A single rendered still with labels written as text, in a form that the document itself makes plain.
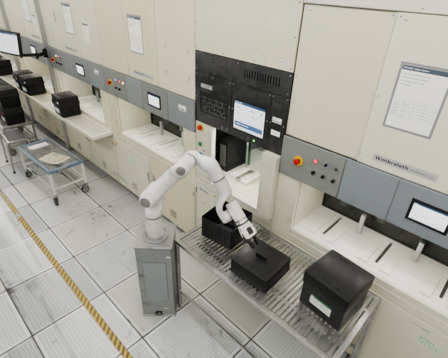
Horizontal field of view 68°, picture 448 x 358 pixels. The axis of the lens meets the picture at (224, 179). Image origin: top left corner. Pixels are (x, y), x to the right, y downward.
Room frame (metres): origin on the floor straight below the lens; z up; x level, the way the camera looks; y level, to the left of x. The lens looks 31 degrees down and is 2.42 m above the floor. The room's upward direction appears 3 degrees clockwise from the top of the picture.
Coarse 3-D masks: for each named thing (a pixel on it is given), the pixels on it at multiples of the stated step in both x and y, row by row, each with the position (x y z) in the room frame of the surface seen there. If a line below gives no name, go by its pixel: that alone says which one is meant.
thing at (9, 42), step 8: (0, 32) 4.33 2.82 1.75; (8, 32) 4.26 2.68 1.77; (0, 40) 4.33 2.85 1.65; (8, 40) 4.26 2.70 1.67; (16, 40) 4.19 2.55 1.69; (0, 48) 4.34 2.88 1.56; (8, 48) 4.26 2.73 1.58; (16, 48) 4.19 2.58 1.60; (24, 56) 4.35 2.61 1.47; (32, 56) 4.39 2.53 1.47; (40, 56) 4.46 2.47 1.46
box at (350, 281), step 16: (336, 256) 1.47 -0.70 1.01; (304, 272) 1.35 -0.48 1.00; (320, 272) 1.34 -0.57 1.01; (336, 272) 1.35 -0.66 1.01; (352, 272) 1.35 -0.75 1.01; (368, 272) 1.36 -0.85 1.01; (304, 288) 1.33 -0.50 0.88; (320, 288) 1.26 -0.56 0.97; (336, 288) 1.23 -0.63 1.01; (352, 288) 1.23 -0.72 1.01; (368, 288) 1.30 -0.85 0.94; (304, 304) 1.31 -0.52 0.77; (320, 304) 1.25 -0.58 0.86; (336, 304) 1.18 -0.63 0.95; (352, 304) 1.18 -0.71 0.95; (336, 320) 1.16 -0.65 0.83
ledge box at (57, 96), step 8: (56, 96) 4.08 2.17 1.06; (64, 96) 4.08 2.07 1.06; (72, 96) 4.11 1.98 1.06; (56, 104) 4.02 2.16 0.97; (64, 104) 4.02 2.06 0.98; (72, 104) 4.08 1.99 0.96; (56, 112) 4.15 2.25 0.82; (64, 112) 4.01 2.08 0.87; (72, 112) 4.07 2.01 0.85; (80, 112) 4.16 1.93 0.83
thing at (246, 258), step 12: (240, 252) 1.63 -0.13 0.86; (252, 252) 1.63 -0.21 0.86; (264, 252) 1.64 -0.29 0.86; (276, 252) 1.65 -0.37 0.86; (240, 264) 1.52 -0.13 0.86; (252, 264) 1.53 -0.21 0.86; (264, 264) 1.53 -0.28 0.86; (276, 264) 1.54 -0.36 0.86; (288, 264) 1.58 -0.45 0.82; (240, 276) 1.51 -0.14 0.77; (252, 276) 1.45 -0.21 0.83; (264, 276) 1.43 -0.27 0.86; (276, 276) 1.47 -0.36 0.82; (264, 288) 1.39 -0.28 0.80
